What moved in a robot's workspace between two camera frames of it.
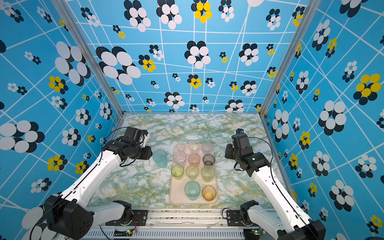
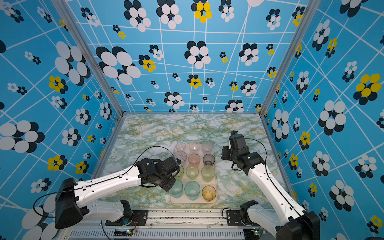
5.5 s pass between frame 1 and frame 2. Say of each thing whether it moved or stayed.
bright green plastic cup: stayed
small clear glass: stayed
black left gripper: moved
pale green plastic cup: stayed
